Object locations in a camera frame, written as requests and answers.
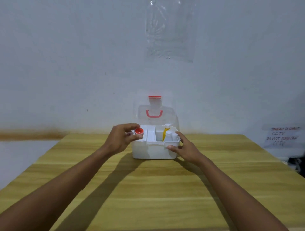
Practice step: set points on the person's right hand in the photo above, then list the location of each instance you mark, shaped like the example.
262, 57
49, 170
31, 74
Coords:
189, 151

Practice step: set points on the person's left hand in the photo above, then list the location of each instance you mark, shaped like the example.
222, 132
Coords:
116, 140

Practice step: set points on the person's left thumb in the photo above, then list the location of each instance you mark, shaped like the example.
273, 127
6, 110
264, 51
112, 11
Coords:
135, 139

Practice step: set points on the person's right thumb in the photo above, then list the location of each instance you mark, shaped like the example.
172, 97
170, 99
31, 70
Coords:
174, 148

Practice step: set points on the red and white tape roll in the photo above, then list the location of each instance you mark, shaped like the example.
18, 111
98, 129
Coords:
139, 131

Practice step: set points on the white plastic storage box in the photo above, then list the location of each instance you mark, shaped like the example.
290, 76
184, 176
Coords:
154, 150

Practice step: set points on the person's right forearm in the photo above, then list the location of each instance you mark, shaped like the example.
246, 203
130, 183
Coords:
233, 197

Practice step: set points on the person's left forearm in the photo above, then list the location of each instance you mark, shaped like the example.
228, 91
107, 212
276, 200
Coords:
59, 185

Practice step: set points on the small white bottle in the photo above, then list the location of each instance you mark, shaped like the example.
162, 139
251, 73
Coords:
168, 136

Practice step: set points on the white inner tray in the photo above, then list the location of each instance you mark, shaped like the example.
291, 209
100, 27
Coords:
150, 133

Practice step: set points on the yellow bottle with white cap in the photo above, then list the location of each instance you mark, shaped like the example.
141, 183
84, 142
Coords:
166, 132

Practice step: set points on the clear box lid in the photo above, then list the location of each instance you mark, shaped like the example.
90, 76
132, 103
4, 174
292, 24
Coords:
154, 111

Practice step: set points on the red lid latch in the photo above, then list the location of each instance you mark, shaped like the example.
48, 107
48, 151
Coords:
154, 96

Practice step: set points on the handwritten paper sign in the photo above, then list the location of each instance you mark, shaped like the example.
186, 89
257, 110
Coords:
282, 137

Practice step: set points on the clear plastic bag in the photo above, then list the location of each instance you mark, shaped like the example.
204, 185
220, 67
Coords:
170, 31

